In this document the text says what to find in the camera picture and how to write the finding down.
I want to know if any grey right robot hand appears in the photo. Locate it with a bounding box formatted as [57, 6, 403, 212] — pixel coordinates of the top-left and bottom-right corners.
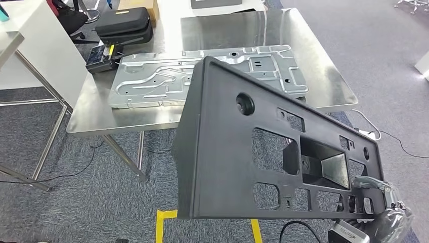
[353, 176, 415, 243]

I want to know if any black plastic plate bracket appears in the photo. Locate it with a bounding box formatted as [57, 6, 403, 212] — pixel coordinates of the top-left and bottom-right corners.
[171, 56, 387, 220]

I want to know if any steel workbench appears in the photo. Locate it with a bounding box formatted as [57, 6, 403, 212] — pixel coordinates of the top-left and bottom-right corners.
[66, 7, 359, 183]

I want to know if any white power strip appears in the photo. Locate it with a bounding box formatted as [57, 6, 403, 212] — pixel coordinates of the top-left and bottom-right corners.
[358, 129, 383, 142]

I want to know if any white box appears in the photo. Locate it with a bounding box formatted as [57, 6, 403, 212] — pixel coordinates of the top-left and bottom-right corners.
[414, 50, 429, 81]

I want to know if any grey chair base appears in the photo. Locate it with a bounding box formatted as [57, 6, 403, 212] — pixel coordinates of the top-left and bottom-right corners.
[394, 0, 429, 14]

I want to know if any yellow floor tape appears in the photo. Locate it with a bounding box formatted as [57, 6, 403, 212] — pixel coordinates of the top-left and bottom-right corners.
[155, 209, 264, 243]

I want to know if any stamped metal plate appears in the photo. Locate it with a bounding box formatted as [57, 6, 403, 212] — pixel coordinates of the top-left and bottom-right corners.
[108, 44, 309, 110]

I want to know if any grey laptop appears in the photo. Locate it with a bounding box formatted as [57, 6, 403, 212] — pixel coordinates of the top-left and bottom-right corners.
[190, 0, 243, 10]

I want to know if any black remote controller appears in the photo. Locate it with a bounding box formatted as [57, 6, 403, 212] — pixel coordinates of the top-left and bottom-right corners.
[85, 44, 124, 74]

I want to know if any black zip case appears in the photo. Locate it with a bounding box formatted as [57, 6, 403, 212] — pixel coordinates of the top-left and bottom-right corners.
[95, 7, 154, 46]

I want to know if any brown cardboard box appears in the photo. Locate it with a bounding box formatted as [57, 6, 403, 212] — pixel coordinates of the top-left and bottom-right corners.
[118, 0, 160, 28]

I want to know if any white cabinet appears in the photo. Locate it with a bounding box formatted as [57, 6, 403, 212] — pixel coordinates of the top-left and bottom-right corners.
[0, 0, 89, 109]

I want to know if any person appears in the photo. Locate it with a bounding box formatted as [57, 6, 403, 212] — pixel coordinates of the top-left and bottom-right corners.
[46, 0, 61, 17]

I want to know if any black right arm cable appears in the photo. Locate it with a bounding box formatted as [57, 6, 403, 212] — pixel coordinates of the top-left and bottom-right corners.
[279, 220, 322, 243]

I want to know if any white power cable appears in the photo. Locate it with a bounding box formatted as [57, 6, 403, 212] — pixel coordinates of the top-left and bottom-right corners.
[351, 109, 383, 140]

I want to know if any black floor cable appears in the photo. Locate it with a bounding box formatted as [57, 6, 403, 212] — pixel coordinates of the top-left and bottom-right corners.
[0, 141, 105, 184]

